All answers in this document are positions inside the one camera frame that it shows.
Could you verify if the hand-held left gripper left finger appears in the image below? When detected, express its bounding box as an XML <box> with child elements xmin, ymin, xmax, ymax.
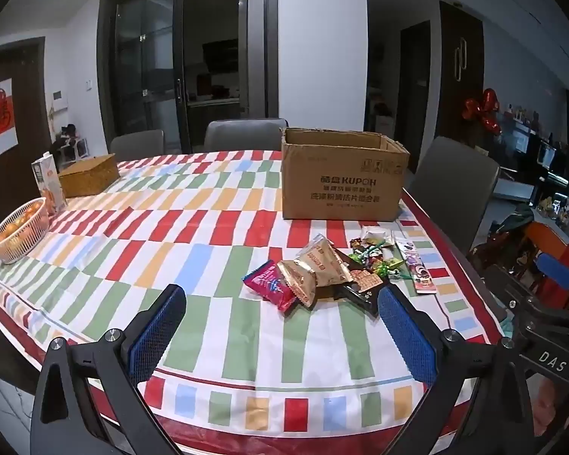
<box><xmin>30</xmin><ymin>283</ymin><xmax>187</xmax><ymax>455</ymax></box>

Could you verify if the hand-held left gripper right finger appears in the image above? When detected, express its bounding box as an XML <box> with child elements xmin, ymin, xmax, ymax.
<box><xmin>377</xmin><ymin>285</ymin><xmax>539</xmax><ymax>455</ymax></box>

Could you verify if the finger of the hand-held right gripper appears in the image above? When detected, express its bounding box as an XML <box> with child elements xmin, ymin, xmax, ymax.
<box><xmin>479</xmin><ymin>264</ymin><xmax>552</xmax><ymax>316</ymax></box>

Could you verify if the brown cardboard box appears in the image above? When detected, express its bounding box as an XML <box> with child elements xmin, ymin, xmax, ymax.
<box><xmin>280</xmin><ymin>127</ymin><xmax>411</xmax><ymax>223</ymax></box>

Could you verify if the person's right hand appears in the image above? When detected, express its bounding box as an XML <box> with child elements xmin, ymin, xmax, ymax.
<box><xmin>532</xmin><ymin>380</ymin><xmax>568</xmax><ymax>439</ymax></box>

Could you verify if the orange and blue plastic chair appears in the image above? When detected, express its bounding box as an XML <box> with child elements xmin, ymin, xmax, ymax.
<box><xmin>525</xmin><ymin>222</ymin><xmax>569</xmax><ymax>295</ymax></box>

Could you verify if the colourful checked tablecloth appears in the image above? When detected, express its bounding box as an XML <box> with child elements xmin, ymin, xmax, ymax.
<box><xmin>0</xmin><ymin>151</ymin><xmax>509</xmax><ymax>455</ymax></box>

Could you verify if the dark snack packet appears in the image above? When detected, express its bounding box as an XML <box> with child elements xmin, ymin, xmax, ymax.
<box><xmin>334</xmin><ymin>251</ymin><xmax>394</xmax><ymax>318</ymax></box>

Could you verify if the purple striped candy strip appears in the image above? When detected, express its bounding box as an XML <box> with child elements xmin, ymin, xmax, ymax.
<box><xmin>393</xmin><ymin>237</ymin><xmax>438</xmax><ymax>296</ymax></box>

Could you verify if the pile of wrapped candies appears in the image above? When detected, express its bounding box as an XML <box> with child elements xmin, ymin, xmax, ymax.
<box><xmin>348</xmin><ymin>237</ymin><xmax>409</xmax><ymax>280</ymax></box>

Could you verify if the small clear snack packet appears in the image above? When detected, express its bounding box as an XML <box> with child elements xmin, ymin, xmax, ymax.
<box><xmin>363</xmin><ymin>228</ymin><xmax>394</xmax><ymax>247</ymax></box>

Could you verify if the grey dining chair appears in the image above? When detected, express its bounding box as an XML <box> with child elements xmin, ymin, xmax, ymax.
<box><xmin>204</xmin><ymin>118</ymin><xmax>289</xmax><ymax>153</ymax></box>
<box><xmin>109</xmin><ymin>129</ymin><xmax>166</xmax><ymax>161</ymax></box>
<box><xmin>407</xmin><ymin>136</ymin><xmax>501</xmax><ymax>257</ymax></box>

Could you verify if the gold snack packet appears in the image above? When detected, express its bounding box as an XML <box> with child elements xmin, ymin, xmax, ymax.
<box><xmin>276</xmin><ymin>258</ymin><xmax>319</xmax><ymax>312</ymax></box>
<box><xmin>298</xmin><ymin>234</ymin><xmax>354</xmax><ymax>287</ymax></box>

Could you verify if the small monitor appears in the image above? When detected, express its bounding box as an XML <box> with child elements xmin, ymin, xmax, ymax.
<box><xmin>536</xmin><ymin>142</ymin><xmax>558</xmax><ymax>169</ymax></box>

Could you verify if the black television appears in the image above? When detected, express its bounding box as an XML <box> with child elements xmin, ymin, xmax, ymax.
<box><xmin>504</xmin><ymin>120</ymin><xmax>534</xmax><ymax>153</ymax></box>

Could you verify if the white plastic basket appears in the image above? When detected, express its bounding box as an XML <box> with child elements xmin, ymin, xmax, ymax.
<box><xmin>0</xmin><ymin>198</ymin><xmax>49</xmax><ymax>265</ymax></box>

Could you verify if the woven wicker box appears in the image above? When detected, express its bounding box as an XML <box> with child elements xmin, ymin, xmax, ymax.
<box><xmin>58</xmin><ymin>154</ymin><xmax>120</xmax><ymax>198</ymax></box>

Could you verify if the heap of oranges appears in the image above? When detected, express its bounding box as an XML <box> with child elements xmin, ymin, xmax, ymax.
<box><xmin>0</xmin><ymin>201</ymin><xmax>46</xmax><ymax>247</ymax></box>

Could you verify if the red foil balloon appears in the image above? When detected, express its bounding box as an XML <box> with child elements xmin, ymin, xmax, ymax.
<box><xmin>462</xmin><ymin>88</ymin><xmax>503</xmax><ymax>134</ymax></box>

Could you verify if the orange juice carton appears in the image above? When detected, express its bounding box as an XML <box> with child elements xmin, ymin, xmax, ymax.
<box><xmin>31</xmin><ymin>152</ymin><xmax>68</xmax><ymax>215</ymax></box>

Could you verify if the small shelf with toys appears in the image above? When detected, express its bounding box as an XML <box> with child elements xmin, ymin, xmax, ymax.
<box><xmin>50</xmin><ymin>123</ymin><xmax>91</xmax><ymax>162</ymax></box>

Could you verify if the dark wardrobe door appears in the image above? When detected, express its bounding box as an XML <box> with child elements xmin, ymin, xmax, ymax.
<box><xmin>439</xmin><ymin>0</ymin><xmax>484</xmax><ymax>143</ymax></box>

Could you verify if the dark brown door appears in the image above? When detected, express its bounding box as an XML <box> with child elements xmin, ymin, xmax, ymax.
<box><xmin>0</xmin><ymin>37</ymin><xmax>53</xmax><ymax>228</ymax></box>

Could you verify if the red and white door poster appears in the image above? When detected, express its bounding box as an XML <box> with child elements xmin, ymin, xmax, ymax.
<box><xmin>0</xmin><ymin>80</ymin><xmax>20</xmax><ymax>157</ymax></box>

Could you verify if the glass sliding door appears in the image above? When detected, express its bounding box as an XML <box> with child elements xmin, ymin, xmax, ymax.
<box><xmin>97</xmin><ymin>0</ymin><xmax>278</xmax><ymax>155</ymax></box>

